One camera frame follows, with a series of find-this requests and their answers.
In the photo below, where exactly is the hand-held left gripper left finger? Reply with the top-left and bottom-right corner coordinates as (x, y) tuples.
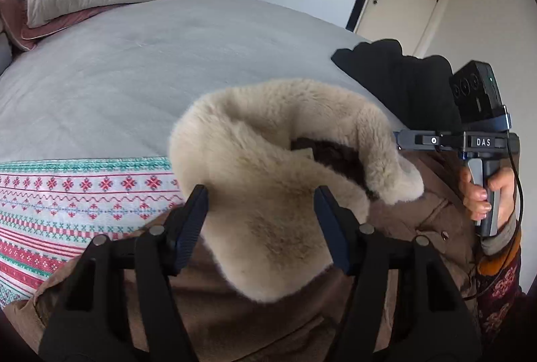
(39, 185), (209, 362)

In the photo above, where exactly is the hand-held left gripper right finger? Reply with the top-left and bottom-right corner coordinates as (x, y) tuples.
(314, 185), (483, 362)

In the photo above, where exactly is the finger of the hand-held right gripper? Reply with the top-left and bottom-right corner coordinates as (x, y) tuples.
(393, 129), (462, 153)

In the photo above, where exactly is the brown coat with fur collar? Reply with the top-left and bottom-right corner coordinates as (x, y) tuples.
(4, 79), (483, 362)

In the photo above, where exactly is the person's right forearm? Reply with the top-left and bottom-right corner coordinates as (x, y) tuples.
(476, 215), (537, 348)

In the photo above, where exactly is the person's right hand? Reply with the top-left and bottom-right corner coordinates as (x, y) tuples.
(458, 167), (518, 222)

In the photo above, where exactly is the black fleece garment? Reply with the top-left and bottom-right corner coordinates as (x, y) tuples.
(331, 39), (462, 132)

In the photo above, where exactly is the patterned knit blanket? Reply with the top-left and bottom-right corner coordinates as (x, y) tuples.
(0, 156), (185, 310)

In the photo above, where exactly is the bed with grey sheet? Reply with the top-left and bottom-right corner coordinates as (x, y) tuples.
(0, 0), (403, 161)

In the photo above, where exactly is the pink pillow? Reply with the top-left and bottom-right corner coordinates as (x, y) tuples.
(0, 0), (127, 51)

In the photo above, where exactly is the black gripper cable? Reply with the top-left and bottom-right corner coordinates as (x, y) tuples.
(461, 136), (525, 300)

